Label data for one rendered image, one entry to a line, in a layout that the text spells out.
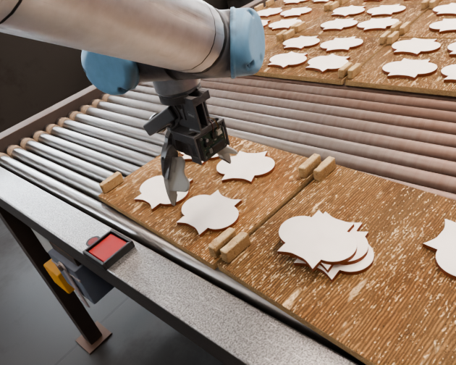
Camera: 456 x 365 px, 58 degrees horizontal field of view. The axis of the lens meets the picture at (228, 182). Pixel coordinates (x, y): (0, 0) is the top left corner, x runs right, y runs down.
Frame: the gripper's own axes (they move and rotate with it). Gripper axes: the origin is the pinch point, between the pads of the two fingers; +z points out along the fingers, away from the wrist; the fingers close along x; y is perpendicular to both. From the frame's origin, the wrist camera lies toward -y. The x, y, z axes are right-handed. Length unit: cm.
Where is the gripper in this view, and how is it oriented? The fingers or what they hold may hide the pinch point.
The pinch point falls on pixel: (200, 182)
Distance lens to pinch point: 79.9
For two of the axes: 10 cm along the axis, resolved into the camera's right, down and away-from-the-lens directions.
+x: 6.8, -5.3, 5.0
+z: 2.1, 7.9, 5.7
